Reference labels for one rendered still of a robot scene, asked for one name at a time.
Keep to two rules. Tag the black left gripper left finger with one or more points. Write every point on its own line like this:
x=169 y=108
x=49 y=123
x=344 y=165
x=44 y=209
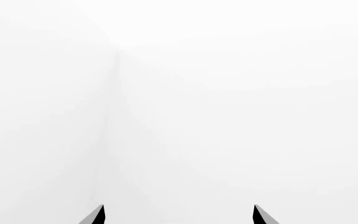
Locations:
x=95 y=217

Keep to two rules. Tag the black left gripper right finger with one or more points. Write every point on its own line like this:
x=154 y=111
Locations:
x=262 y=217

